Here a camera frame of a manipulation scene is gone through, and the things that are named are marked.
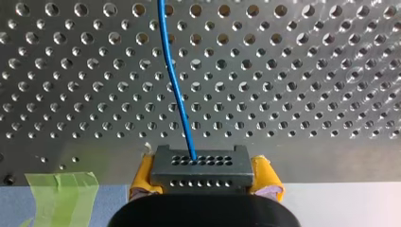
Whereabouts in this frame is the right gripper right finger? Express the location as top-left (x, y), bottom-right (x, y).
top-left (248, 154), bottom-right (286, 202)

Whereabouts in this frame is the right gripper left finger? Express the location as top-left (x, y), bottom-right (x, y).
top-left (128, 142), bottom-right (165, 202)

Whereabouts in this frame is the blue cable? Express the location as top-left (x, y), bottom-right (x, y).
top-left (149, 0), bottom-right (255, 195)

